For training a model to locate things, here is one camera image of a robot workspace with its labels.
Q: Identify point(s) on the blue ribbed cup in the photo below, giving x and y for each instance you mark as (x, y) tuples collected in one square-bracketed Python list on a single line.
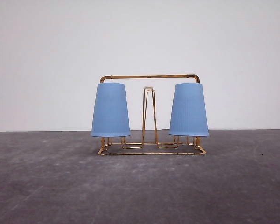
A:
[(188, 116), (110, 115)]

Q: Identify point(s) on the gold wire cup rack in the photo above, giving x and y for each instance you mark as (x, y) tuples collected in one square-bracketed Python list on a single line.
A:
[(150, 145)]

